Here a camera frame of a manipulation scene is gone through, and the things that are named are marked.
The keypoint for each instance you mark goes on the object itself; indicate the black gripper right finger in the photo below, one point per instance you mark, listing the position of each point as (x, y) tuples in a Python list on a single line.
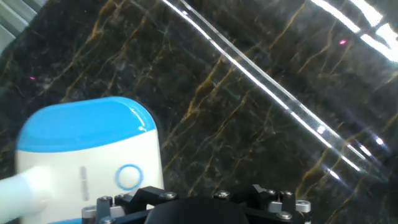
[(273, 214)]

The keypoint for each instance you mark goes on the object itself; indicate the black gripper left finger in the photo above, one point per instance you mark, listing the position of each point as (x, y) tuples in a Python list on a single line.
[(133, 202)]

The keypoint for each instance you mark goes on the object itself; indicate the blue white handheld device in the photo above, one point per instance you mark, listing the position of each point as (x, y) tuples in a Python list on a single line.
[(87, 140)]

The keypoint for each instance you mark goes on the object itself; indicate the black marble pattern mat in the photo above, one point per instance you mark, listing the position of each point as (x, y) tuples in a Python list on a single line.
[(233, 109)]

